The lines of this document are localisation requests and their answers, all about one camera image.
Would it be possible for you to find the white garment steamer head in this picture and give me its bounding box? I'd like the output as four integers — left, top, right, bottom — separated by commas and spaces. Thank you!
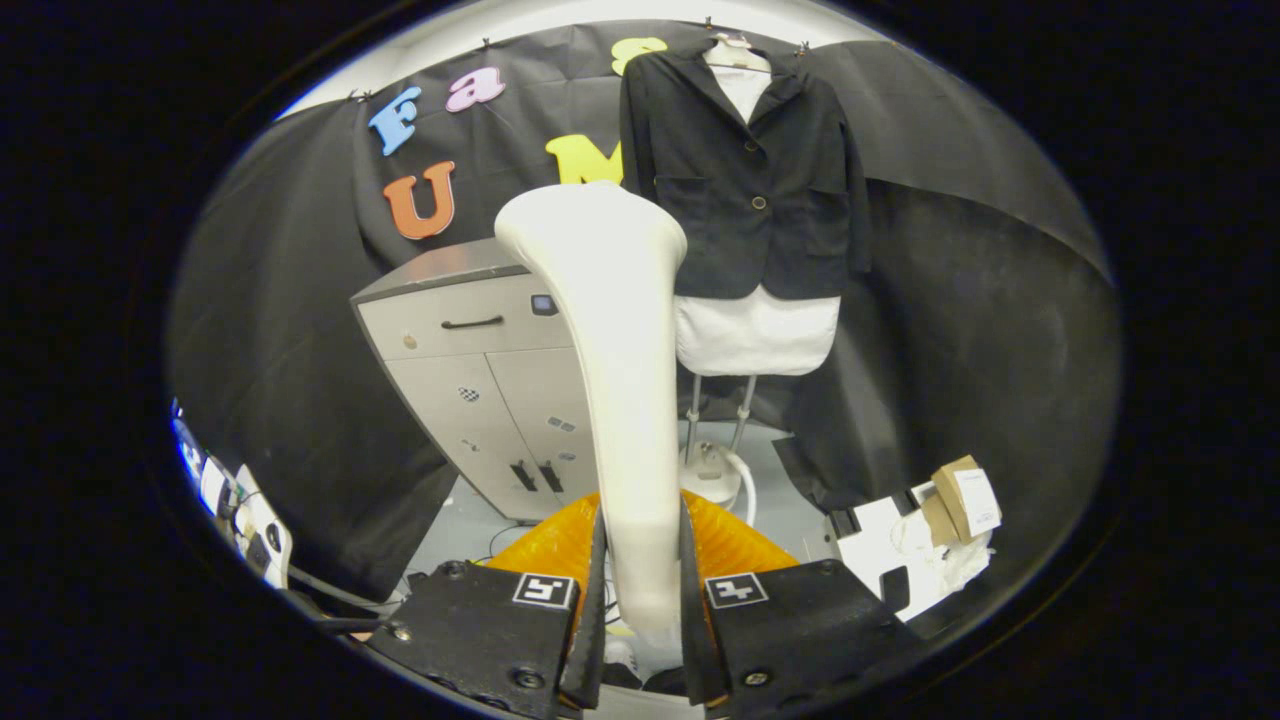
494, 180, 689, 641

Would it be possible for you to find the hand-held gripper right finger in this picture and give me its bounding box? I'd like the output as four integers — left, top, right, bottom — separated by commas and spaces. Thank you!
680, 490, 923, 720

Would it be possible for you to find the white equipment with cables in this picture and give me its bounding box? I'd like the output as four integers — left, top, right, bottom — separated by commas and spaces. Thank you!
170, 400, 293, 591

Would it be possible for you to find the grey cable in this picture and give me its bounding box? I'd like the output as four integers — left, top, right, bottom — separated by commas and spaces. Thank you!
285, 565, 406, 613

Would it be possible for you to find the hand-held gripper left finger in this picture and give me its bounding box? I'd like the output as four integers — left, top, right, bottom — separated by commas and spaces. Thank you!
365, 490, 607, 720

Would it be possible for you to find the small cardboard box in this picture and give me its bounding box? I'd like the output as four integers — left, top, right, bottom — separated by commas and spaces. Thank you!
920, 455, 1003, 546

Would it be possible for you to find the grey metal cabinet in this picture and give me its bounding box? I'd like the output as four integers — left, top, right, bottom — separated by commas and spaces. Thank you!
350, 238, 601, 523

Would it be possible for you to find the white shirt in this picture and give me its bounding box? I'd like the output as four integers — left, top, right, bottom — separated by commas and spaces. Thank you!
675, 62, 841, 378

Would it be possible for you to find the black backdrop cloth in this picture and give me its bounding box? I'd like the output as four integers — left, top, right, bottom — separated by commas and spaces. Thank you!
168, 20, 1121, 601

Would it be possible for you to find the black blazer jacket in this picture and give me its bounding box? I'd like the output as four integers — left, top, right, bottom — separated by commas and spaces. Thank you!
620, 42, 873, 301

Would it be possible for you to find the row of small backdrop clips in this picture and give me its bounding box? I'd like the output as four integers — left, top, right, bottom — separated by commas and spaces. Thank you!
350, 15, 813, 103

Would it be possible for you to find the white garment steamer hose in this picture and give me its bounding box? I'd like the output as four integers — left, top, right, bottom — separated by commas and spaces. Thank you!
722, 450, 759, 529

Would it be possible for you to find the white plastic hanger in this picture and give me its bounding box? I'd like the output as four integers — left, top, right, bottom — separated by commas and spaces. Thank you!
703, 30, 773, 76

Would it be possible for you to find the white garment steamer base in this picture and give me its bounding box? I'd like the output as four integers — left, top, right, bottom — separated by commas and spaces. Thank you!
680, 375, 758, 506

